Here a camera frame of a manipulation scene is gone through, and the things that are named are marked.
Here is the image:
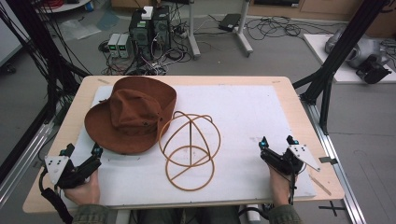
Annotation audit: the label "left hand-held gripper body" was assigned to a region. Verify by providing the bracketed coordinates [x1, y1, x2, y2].
[44, 155, 103, 189]

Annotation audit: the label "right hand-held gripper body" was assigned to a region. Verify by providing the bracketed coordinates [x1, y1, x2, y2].
[259, 144, 322, 176]

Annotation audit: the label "person's left hand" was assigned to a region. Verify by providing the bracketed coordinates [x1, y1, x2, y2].
[63, 169, 101, 206]

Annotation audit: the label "person's right hand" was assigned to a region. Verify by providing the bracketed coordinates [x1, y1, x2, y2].
[267, 165, 298, 208]

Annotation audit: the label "black tape strip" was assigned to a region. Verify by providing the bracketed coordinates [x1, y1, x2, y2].
[318, 156, 339, 166]

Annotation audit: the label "white table mat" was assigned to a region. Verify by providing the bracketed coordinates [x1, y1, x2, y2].
[61, 84, 318, 209]

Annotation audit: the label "brown felt hat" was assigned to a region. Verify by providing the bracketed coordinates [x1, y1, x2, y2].
[83, 76, 178, 156]

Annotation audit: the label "white power strip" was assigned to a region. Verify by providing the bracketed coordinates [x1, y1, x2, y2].
[245, 203, 262, 224]

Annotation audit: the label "white floor platform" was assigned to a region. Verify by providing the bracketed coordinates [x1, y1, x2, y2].
[303, 33, 396, 85]

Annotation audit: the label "person's legs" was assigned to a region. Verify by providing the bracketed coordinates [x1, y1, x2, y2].
[135, 205, 241, 224]

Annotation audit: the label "grey power supply unit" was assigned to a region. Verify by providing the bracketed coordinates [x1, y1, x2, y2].
[117, 33, 133, 60]
[106, 33, 121, 59]

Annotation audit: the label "black device on platform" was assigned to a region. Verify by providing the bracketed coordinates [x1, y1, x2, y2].
[355, 55, 393, 85]

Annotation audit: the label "grey metal stand leg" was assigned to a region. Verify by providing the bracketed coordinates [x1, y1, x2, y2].
[236, 0, 254, 58]
[186, 0, 203, 61]

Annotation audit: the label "grey robot shell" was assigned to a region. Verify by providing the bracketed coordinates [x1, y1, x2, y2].
[324, 27, 390, 70]

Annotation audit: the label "clear plastic sheet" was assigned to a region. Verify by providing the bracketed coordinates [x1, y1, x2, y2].
[58, 18, 103, 42]

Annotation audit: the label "black computer tower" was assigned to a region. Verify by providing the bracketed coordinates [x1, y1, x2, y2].
[151, 5, 172, 51]
[128, 8, 154, 61]

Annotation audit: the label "flat black box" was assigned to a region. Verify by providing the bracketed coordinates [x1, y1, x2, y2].
[218, 12, 243, 33]

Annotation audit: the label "white box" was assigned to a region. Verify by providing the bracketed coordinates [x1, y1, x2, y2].
[140, 6, 154, 21]

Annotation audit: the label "aluminium rail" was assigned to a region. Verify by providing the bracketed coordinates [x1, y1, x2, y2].
[300, 98, 368, 224]
[0, 121, 55, 209]

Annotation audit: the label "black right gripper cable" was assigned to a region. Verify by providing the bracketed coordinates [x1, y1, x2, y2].
[288, 164, 307, 207]

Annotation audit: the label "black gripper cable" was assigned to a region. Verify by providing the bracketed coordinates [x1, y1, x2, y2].
[37, 167, 75, 224]
[288, 164, 307, 207]

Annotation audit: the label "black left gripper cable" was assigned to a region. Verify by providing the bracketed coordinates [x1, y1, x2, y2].
[37, 167, 75, 224]

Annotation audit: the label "tan wire hat stand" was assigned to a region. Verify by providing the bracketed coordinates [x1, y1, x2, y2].
[158, 110, 222, 192]

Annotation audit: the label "black metal frame with cables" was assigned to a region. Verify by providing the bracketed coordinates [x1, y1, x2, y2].
[0, 0, 92, 185]

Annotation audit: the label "tangle of cables by computers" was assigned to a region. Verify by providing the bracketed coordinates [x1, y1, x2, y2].
[97, 27, 194, 77]

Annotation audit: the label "tangle of black floor cables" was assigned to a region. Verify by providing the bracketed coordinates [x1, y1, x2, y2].
[244, 14, 340, 42]

